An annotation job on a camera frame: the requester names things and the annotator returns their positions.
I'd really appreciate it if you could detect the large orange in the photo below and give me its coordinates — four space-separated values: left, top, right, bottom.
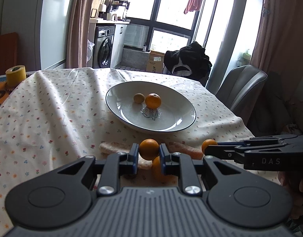
151 156 177 184

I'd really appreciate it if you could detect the small orange tangerine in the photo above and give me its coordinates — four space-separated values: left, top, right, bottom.
201 139 218 154
139 139 160 161

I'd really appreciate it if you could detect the white kitchen cabinet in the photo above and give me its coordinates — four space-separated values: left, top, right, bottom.
87 18 129 68

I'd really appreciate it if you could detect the person's right hand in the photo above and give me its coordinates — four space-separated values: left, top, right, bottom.
277 172 303 219

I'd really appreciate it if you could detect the white oval plate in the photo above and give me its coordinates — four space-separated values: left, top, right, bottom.
105 81 196 133

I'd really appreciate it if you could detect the grey leather chair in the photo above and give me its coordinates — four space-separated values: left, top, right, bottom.
216 65 268 124

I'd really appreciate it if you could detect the orange mandarin in plate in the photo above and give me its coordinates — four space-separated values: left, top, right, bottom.
145 93 162 110

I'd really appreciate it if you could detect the green-brown kiwi fruit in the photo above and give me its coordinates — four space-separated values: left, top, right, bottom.
133 93 145 104

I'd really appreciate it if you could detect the floral white tablecloth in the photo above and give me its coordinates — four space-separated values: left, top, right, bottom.
0 68 251 236

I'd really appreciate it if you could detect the right brown curtain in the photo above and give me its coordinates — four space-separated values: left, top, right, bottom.
251 0 303 82

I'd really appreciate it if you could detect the brown curtain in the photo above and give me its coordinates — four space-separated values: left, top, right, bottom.
251 0 303 82
66 0 93 69

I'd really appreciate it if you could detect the black clothes pile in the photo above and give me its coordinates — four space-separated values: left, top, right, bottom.
164 42 212 82

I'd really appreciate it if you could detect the cardboard box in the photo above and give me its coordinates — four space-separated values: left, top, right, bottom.
146 50 165 73

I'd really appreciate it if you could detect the left brown curtain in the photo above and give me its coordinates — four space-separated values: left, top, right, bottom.
66 0 93 69

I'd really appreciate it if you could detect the clear plastic bag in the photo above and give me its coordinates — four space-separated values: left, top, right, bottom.
87 40 95 62

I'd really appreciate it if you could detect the silver washing machine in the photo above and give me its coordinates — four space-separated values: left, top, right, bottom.
93 25 115 69

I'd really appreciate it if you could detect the yellow tape roll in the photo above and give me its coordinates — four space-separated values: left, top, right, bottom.
6 65 27 87

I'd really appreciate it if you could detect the orange printed mat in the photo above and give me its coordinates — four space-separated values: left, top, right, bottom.
0 81 14 108

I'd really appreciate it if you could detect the brown wooden chair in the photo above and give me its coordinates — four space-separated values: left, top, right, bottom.
0 33 18 75

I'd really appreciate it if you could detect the black dish rack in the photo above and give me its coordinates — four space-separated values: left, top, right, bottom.
110 0 130 22

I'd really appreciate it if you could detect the wooden cutting board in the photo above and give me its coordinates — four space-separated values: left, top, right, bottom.
90 0 106 18

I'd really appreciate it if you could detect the white refrigerator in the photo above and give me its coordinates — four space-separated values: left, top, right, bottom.
1 0 73 71

